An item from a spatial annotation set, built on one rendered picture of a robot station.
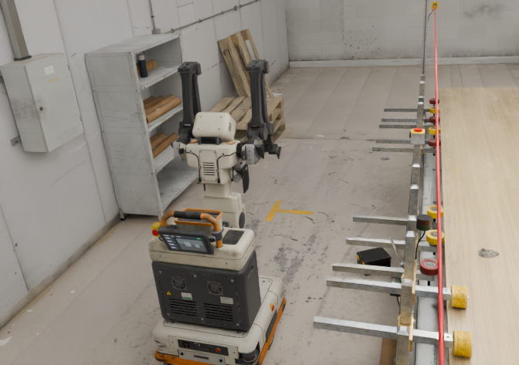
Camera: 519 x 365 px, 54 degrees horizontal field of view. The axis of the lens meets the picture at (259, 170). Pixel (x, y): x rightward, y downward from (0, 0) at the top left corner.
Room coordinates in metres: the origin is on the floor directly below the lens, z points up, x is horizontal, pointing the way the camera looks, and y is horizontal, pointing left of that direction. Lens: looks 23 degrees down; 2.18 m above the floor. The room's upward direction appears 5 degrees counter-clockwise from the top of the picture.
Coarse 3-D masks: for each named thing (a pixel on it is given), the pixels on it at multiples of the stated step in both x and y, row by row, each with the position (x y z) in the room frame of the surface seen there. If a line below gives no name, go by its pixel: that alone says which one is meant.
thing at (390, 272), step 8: (336, 264) 1.92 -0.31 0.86; (344, 264) 1.91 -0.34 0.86; (352, 264) 1.90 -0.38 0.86; (360, 264) 1.90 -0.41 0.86; (352, 272) 1.88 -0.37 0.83; (360, 272) 1.87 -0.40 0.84; (368, 272) 1.86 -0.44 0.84; (376, 272) 1.85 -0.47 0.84; (384, 272) 1.83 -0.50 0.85; (392, 272) 1.82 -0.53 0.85; (400, 272) 1.81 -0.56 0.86; (416, 272) 1.80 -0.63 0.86; (432, 280) 1.77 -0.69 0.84
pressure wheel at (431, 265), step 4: (424, 260) 1.81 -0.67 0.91; (428, 260) 1.81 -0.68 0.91; (432, 260) 1.81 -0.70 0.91; (420, 264) 1.79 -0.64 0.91; (424, 264) 1.79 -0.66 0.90; (428, 264) 1.79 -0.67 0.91; (432, 264) 1.79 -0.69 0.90; (436, 264) 1.78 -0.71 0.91; (420, 268) 1.79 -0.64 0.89; (424, 268) 1.76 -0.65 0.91; (428, 268) 1.76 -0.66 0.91; (432, 268) 1.75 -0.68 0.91; (436, 268) 1.75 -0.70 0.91; (424, 272) 1.76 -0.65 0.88; (428, 272) 1.75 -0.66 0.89; (432, 272) 1.75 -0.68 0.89; (436, 272) 1.75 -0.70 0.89; (428, 284) 1.78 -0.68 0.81
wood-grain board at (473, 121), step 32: (448, 96) 4.19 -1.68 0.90; (480, 96) 4.10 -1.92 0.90; (512, 96) 4.02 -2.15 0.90; (448, 128) 3.42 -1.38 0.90; (480, 128) 3.35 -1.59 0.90; (512, 128) 3.30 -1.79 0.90; (448, 160) 2.86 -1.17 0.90; (480, 160) 2.81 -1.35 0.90; (512, 160) 2.77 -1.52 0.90; (448, 192) 2.43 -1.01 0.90; (480, 192) 2.39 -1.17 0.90; (512, 192) 2.36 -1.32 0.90; (448, 224) 2.10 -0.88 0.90; (480, 224) 2.08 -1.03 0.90; (512, 224) 2.05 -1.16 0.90; (448, 256) 1.84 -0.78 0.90; (480, 256) 1.81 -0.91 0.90; (512, 256) 1.79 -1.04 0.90; (448, 288) 1.62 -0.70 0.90; (480, 288) 1.60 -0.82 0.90; (512, 288) 1.59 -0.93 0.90; (448, 320) 1.44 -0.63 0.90; (480, 320) 1.42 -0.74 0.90; (512, 320) 1.41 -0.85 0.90; (448, 352) 1.30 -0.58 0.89; (480, 352) 1.28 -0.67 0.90; (512, 352) 1.26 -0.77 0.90
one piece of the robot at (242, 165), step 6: (240, 162) 2.80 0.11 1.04; (234, 168) 2.72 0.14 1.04; (240, 168) 2.71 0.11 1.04; (246, 168) 2.74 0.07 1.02; (240, 174) 2.69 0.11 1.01; (246, 174) 2.75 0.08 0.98; (234, 180) 2.67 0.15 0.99; (246, 180) 2.74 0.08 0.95; (204, 186) 2.77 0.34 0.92; (246, 186) 2.73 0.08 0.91
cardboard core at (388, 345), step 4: (384, 340) 2.26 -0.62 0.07; (388, 340) 2.25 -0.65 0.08; (392, 340) 2.25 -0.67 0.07; (384, 344) 2.23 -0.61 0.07; (388, 344) 2.22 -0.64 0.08; (392, 344) 2.22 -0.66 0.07; (384, 348) 2.20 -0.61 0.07; (388, 348) 2.19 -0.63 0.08; (392, 348) 2.20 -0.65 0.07; (384, 352) 2.17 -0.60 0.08; (388, 352) 2.16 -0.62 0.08; (392, 352) 2.17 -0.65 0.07; (380, 356) 2.17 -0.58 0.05; (384, 356) 2.14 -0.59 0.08; (388, 356) 2.13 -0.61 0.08; (392, 356) 2.14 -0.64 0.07; (380, 360) 2.13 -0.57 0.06; (384, 360) 2.10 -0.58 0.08; (388, 360) 2.10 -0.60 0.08; (392, 360) 2.11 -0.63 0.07; (380, 364) 2.09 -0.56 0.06; (384, 364) 2.08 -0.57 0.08; (388, 364) 2.07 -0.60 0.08; (392, 364) 2.08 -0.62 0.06
